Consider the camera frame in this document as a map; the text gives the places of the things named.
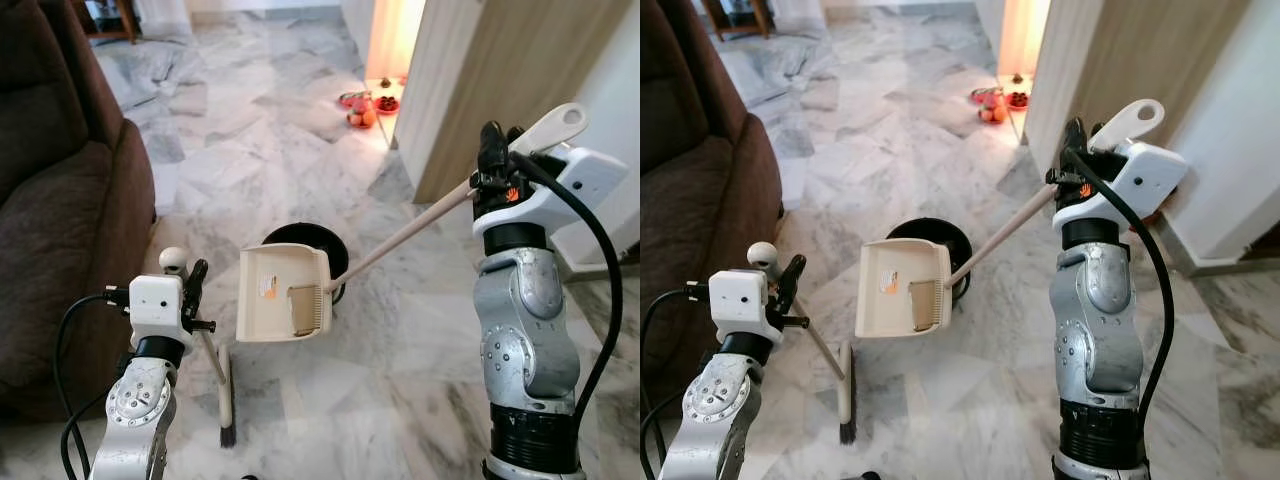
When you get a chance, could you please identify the red plates with fruit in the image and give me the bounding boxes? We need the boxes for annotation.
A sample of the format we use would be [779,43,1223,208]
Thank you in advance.
[968,84,1031,126]
[337,88,401,130]

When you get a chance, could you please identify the dark brown sofa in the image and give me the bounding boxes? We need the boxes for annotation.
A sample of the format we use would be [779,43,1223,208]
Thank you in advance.
[0,0,158,423]
[640,0,786,401]

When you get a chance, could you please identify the beige long-handled broom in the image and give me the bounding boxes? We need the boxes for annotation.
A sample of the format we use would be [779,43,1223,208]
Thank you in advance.
[158,246,239,449]
[747,241,861,447]

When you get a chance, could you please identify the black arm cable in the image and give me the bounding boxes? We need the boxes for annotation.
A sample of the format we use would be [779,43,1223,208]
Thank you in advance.
[53,288,133,480]
[640,285,713,480]
[1068,148,1177,441]
[508,150,626,431]

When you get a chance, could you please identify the light wooden cabinet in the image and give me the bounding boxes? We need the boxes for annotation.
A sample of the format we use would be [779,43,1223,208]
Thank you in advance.
[395,0,641,206]
[1025,0,1253,176]

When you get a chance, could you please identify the dark wooden furniture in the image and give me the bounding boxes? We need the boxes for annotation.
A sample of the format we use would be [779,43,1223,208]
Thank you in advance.
[700,0,771,41]
[75,0,141,45]

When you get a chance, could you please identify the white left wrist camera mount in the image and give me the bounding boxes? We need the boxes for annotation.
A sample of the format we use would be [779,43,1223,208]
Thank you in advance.
[708,268,776,343]
[128,275,191,341]

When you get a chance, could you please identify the white hanging cloth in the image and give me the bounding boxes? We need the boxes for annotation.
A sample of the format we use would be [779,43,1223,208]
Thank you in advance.
[770,0,826,36]
[133,0,193,41]

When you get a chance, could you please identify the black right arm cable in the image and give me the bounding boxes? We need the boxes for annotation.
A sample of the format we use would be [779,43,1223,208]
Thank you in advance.
[508,150,626,431]
[1068,148,1177,441]

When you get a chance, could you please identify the black round bin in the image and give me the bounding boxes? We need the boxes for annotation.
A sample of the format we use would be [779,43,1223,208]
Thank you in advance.
[884,217,974,301]
[262,221,352,307]

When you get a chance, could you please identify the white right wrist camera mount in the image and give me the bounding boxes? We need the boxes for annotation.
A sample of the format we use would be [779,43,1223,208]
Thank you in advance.
[1055,138,1191,236]
[472,143,631,241]

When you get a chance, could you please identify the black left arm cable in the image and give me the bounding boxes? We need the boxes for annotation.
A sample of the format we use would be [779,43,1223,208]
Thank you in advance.
[53,288,133,480]
[640,285,713,480]

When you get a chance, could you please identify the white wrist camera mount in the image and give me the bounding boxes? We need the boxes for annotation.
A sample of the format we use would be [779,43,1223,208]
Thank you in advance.
[708,268,776,343]
[128,275,191,341]
[472,143,631,241]
[1055,138,1191,236]

